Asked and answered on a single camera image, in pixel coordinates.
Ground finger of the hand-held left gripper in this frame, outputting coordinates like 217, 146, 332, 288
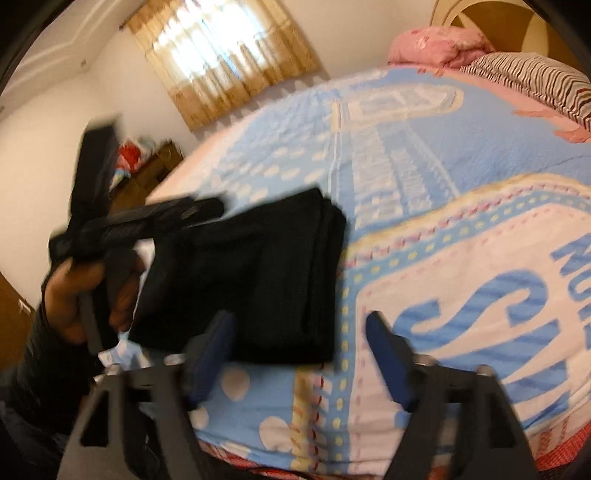
136, 196, 225, 234

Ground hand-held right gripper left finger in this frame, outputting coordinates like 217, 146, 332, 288
55, 309, 238, 480

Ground striped pillow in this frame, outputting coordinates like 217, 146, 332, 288
459, 52, 591, 130

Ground pink pillow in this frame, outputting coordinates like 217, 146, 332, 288
387, 25, 497, 69

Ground blue and pink printed blanket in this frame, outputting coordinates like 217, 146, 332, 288
97, 65, 591, 472

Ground brown wooden dresser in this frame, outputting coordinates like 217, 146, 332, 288
108, 141, 185, 213

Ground brown wooden door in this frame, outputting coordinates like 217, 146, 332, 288
0, 272, 35, 370

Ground person's left forearm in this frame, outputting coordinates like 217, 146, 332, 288
0, 305, 102, 439

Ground black pants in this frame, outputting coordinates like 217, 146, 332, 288
131, 187, 347, 365

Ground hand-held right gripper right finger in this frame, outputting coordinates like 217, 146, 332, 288
365, 310, 541, 480

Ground person's left hand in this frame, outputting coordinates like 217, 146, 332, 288
44, 251, 146, 344

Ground cream wooden headboard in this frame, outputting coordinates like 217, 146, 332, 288
429, 0, 583, 70

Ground beige window curtain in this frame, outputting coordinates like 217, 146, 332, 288
122, 0, 321, 132

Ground red bag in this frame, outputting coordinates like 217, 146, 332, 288
116, 143, 144, 174

